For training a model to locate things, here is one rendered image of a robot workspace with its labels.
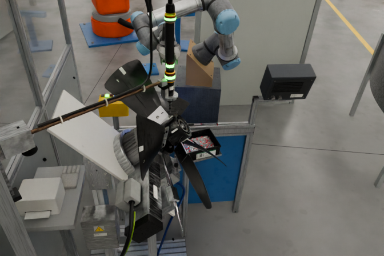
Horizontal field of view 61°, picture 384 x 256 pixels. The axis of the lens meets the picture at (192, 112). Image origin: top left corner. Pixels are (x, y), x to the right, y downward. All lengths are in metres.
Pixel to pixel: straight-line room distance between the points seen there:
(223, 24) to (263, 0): 1.71
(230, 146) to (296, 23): 1.74
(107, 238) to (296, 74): 1.29
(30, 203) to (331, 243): 2.02
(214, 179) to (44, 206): 1.20
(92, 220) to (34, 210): 0.25
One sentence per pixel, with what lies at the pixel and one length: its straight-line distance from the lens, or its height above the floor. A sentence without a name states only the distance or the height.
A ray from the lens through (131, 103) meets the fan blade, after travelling 1.35.
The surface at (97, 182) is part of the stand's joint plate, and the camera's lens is 1.49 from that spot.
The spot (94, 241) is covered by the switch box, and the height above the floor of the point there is 0.69.
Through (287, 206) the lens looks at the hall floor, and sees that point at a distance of 2.79.
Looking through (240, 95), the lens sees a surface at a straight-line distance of 3.69.
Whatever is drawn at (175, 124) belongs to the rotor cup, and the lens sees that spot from 1.34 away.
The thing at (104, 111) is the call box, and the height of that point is 1.02.
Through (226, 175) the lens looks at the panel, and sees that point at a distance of 2.33.
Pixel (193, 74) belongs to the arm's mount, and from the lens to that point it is 2.06.
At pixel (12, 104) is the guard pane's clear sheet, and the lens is 1.70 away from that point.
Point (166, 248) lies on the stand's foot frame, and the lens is 2.36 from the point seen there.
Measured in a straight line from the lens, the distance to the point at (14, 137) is 1.11.
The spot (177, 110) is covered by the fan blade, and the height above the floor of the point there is 1.18.
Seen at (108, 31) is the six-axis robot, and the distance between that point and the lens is 5.24.
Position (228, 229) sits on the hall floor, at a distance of 2.55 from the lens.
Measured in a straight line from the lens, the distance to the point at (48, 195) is 1.54.
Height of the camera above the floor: 2.08
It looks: 36 degrees down
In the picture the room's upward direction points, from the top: 3 degrees clockwise
